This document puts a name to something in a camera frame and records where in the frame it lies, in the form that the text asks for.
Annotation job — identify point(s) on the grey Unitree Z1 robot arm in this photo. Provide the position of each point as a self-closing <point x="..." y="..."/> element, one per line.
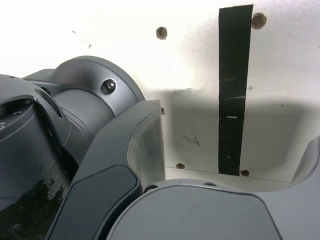
<point x="75" y="100"/>

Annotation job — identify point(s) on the black tape strip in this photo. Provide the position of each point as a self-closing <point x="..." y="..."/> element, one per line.
<point x="233" y="75"/>

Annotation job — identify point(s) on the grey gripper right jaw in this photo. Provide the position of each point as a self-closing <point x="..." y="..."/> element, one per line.
<point x="200" y="215"/>

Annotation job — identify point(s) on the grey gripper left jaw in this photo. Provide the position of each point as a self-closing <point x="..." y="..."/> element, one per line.
<point x="105" y="187"/>

